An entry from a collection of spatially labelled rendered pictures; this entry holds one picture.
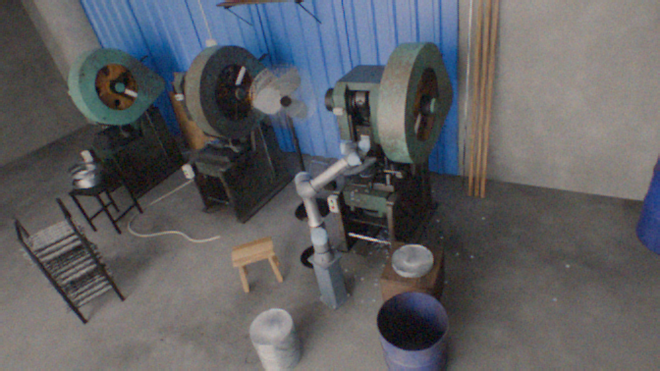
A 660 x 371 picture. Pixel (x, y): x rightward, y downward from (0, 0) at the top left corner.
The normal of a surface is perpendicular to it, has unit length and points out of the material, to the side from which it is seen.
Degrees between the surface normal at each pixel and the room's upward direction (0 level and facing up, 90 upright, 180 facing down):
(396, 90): 53
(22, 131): 90
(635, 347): 0
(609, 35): 90
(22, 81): 90
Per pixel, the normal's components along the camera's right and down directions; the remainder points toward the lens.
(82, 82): 0.89, 0.12
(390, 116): -0.51, 0.35
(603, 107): -0.48, 0.55
